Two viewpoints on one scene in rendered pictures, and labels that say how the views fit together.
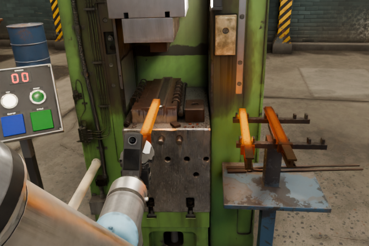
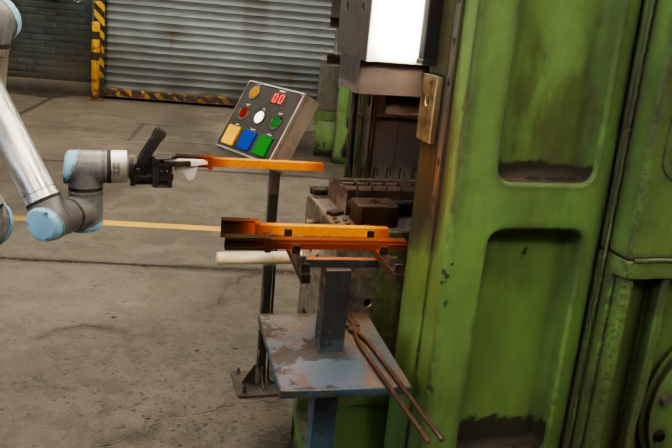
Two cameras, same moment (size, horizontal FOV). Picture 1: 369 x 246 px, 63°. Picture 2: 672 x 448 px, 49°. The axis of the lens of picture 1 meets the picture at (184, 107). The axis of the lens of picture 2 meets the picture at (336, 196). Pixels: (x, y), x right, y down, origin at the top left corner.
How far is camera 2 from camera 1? 196 cm
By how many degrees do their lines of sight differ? 66
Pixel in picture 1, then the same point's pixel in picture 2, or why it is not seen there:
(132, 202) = (95, 155)
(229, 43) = (427, 122)
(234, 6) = (444, 64)
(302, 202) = (285, 368)
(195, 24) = not seen: hidden behind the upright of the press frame
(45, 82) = (289, 110)
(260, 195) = (290, 337)
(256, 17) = (461, 89)
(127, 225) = (71, 156)
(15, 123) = (247, 139)
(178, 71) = not seen: hidden behind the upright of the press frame
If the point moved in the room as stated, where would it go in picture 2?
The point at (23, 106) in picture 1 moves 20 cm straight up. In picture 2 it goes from (263, 126) to (266, 69)
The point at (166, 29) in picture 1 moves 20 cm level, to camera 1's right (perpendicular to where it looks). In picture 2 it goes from (356, 74) to (382, 84)
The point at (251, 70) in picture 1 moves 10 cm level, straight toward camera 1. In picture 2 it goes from (447, 182) to (408, 179)
